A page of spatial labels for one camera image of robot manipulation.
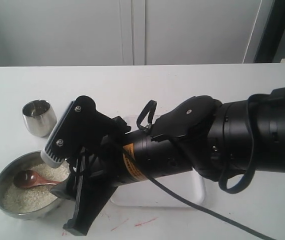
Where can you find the brown wooden spoon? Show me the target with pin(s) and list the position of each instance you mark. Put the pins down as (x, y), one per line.
(27, 179)

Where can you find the white rectangular tray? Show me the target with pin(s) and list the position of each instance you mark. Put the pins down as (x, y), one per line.
(157, 192)

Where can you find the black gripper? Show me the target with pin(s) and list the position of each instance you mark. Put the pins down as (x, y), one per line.
(109, 154)

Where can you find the small steel cup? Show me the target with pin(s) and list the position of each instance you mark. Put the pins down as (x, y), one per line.
(39, 117)

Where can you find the white cabinet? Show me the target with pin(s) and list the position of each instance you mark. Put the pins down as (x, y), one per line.
(130, 32)

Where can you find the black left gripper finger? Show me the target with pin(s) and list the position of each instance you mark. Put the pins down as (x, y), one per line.
(63, 191)

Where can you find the steel bowl of rice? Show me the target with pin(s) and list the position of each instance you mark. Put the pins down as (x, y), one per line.
(35, 202)

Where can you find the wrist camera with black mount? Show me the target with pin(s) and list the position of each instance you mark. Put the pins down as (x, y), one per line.
(81, 127)

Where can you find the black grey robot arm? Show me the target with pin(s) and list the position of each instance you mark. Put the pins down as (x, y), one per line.
(224, 142)

